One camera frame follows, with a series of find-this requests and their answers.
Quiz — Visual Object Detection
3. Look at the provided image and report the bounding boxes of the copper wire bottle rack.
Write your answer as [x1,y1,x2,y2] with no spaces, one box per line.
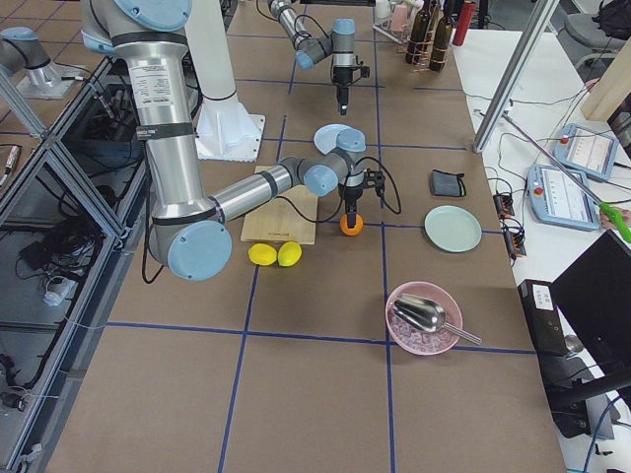
[412,28,434,71]

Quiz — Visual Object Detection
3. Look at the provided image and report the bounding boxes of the clear ice cubes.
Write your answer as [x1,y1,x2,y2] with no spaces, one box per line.
[386,310,458,356]

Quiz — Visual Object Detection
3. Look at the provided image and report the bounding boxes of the red bottle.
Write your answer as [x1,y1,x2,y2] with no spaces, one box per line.
[453,0,477,46]

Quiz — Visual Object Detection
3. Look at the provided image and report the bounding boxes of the wooden cutting board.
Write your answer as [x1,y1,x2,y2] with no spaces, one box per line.
[241,184,318,245]

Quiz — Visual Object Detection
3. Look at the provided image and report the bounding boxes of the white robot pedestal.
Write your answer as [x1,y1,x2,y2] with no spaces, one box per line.
[185,0,265,163]

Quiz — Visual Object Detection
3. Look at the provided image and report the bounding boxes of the light blue plate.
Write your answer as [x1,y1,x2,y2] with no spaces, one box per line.
[314,124,366,154]

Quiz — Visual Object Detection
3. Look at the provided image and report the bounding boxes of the dark wine bottle front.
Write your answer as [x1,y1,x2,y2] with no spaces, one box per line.
[429,0,455,72]

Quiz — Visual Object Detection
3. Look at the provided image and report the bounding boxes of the dark wine bottle middle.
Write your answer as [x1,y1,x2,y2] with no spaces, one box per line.
[405,1,431,64]

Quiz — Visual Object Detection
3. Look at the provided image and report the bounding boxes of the teach pendant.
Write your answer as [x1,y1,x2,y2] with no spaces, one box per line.
[553,123,619,182]
[526,165,600,231]

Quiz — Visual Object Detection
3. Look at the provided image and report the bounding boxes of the pink bowl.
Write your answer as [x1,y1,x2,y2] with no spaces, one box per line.
[386,282,463,356]

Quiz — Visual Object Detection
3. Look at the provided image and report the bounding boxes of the aluminium frame post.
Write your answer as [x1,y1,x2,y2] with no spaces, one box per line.
[472,0,560,153]

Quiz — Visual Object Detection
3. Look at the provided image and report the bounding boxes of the pink cup top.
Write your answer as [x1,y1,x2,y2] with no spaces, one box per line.
[390,4,408,34]

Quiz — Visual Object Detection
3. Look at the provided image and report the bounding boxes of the teach pendant far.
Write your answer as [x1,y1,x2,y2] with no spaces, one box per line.
[553,123,619,182]

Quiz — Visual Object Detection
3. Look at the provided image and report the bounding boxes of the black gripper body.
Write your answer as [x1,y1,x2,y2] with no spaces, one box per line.
[339,171,368,215]
[331,65,360,104]

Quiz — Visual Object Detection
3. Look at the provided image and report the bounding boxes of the teach pendant near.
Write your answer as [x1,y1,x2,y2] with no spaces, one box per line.
[526,165,600,231]

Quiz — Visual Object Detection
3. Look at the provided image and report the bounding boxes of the dark wine bottle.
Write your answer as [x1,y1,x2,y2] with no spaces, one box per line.
[405,1,431,64]
[429,0,455,72]

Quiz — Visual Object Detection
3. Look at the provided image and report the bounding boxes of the yellow lemon near board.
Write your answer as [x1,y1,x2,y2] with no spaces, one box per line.
[277,241,303,267]

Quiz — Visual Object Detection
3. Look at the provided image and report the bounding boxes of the grey folded cloth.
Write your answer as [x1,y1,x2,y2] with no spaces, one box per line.
[430,169,467,197]

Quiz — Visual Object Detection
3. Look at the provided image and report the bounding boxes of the yellow lemon far one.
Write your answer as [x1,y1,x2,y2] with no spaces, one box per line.
[247,243,277,266]

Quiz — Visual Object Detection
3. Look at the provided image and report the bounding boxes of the metal stand green tip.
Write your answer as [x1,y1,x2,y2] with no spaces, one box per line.
[502,111,631,243]

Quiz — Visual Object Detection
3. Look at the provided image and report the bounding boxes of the orange fruit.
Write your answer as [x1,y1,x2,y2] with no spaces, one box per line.
[339,214,364,237]

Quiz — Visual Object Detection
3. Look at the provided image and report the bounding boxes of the metal scoop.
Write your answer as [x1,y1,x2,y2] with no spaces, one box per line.
[393,294,482,346]

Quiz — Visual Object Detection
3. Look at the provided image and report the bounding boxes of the black computer box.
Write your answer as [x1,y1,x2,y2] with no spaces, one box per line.
[518,279,593,439]

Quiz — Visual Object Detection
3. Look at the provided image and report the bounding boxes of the black monitor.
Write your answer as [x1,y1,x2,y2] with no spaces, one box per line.
[551,230,630,367]

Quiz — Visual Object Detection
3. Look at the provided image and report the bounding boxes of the light green plate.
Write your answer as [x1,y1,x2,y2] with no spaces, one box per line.
[424,205,482,253]

